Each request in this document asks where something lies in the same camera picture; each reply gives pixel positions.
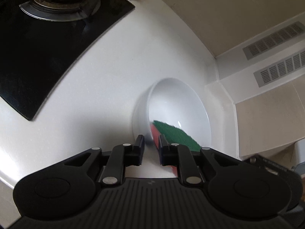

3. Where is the pink green sponge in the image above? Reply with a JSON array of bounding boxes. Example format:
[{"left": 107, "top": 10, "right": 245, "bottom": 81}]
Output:
[{"left": 150, "top": 120, "right": 202, "bottom": 166}]

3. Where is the white ceramic bowl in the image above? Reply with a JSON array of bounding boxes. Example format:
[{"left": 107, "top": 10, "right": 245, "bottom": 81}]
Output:
[{"left": 132, "top": 77, "right": 212, "bottom": 178}]

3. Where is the grey vent grille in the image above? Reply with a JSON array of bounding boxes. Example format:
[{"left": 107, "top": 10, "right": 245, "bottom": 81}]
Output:
[
  {"left": 254, "top": 49, "right": 305, "bottom": 87},
  {"left": 243, "top": 22, "right": 304, "bottom": 60}
]

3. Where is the black gas stove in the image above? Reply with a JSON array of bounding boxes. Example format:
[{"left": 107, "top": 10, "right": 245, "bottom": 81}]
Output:
[{"left": 1, "top": 0, "right": 134, "bottom": 120}]

